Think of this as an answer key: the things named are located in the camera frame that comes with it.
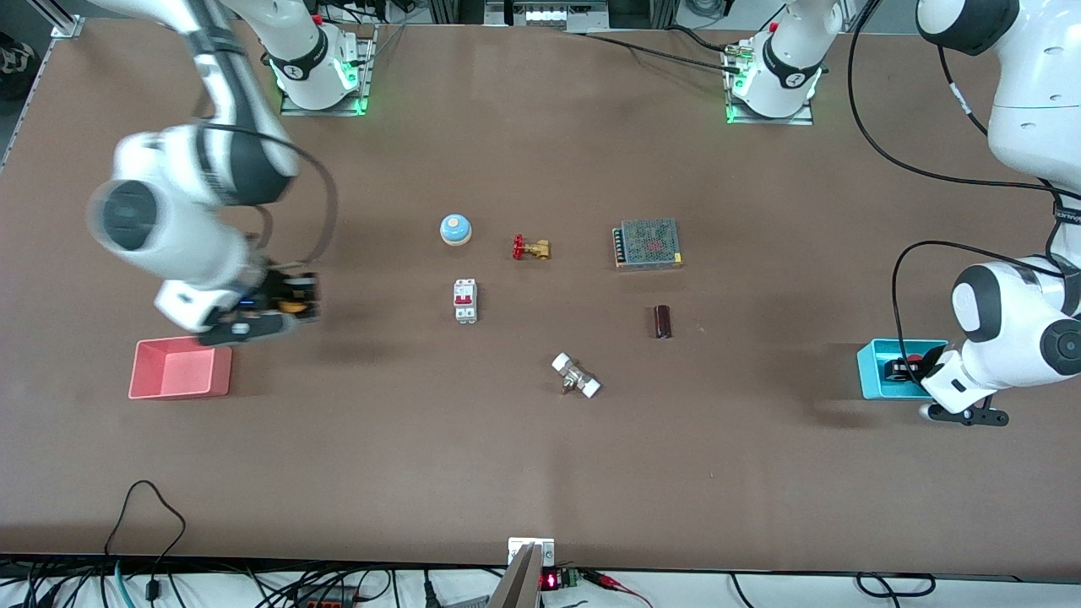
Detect black coiled cable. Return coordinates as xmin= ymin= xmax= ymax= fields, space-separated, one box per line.
xmin=856 ymin=573 xmax=937 ymax=598

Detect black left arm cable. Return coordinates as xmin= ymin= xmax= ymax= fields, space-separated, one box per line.
xmin=846 ymin=0 xmax=1081 ymax=383

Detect silver valve white caps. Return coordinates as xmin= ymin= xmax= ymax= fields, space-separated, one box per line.
xmin=551 ymin=352 xmax=602 ymax=399

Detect long black table cable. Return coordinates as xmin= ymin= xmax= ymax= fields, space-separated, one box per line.
xmin=560 ymin=30 xmax=748 ymax=75

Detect thin black looped cable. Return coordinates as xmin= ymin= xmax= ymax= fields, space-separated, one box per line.
xmin=103 ymin=480 xmax=187 ymax=588

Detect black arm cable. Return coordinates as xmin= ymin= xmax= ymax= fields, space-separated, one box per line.
xmin=198 ymin=122 xmax=340 ymax=273
xmin=846 ymin=0 xmax=1081 ymax=383

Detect red alligator clip lead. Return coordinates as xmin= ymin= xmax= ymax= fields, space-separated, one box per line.
xmin=589 ymin=572 xmax=653 ymax=608

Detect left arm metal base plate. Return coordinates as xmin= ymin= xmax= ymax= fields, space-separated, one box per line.
xmin=725 ymin=42 xmax=816 ymax=127

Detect silver aluminium frame equipment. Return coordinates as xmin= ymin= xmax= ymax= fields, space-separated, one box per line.
xmin=485 ymin=0 xmax=611 ymax=31

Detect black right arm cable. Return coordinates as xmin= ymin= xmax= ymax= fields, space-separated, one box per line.
xmin=198 ymin=122 xmax=340 ymax=273

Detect metal mesh power supply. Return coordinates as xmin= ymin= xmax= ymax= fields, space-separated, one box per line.
xmin=613 ymin=218 xmax=683 ymax=272

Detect cyan plastic box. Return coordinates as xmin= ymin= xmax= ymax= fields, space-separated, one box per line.
xmin=856 ymin=339 xmax=952 ymax=400

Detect pink plastic box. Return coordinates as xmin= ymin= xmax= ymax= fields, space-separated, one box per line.
xmin=128 ymin=336 xmax=233 ymax=400

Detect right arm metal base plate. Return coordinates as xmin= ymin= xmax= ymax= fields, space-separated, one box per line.
xmin=280 ymin=24 xmax=378 ymax=117

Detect grey metal bracket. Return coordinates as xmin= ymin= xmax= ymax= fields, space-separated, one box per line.
xmin=487 ymin=537 xmax=557 ymax=608

